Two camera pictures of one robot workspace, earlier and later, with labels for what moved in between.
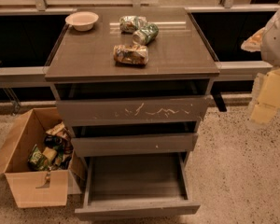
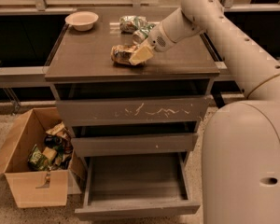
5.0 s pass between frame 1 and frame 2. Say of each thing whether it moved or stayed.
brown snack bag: stayed
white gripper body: moved
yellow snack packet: stayed
